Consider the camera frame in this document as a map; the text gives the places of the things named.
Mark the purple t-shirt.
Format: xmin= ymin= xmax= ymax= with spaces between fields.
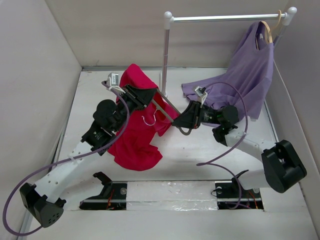
xmin=181 ymin=21 xmax=274 ymax=120

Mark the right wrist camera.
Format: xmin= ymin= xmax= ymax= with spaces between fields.
xmin=193 ymin=86 xmax=208 ymax=105

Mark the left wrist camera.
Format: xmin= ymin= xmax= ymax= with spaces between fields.
xmin=106 ymin=72 xmax=121 ymax=91

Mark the white metal clothes rack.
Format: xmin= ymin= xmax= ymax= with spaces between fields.
xmin=160 ymin=6 xmax=298 ymax=95

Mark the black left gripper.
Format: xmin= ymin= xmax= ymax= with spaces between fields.
xmin=112 ymin=84 xmax=157 ymax=133

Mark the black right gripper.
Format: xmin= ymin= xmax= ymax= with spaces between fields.
xmin=170 ymin=99 xmax=222 ymax=129

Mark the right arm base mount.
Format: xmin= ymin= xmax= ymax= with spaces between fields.
xmin=210 ymin=178 xmax=264 ymax=210

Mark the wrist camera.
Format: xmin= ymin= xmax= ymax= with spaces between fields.
xmin=193 ymin=86 xmax=208 ymax=105
xmin=106 ymin=72 xmax=121 ymax=91

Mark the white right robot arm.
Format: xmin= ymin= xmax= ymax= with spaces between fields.
xmin=172 ymin=100 xmax=307 ymax=197

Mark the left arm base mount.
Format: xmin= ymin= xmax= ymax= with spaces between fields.
xmin=79 ymin=171 xmax=128 ymax=211

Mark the red t-shirt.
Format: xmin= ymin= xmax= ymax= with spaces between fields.
xmin=108 ymin=63 xmax=171 ymax=171

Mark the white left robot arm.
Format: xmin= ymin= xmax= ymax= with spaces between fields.
xmin=19 ymin=84 xmax=158 ymax=228

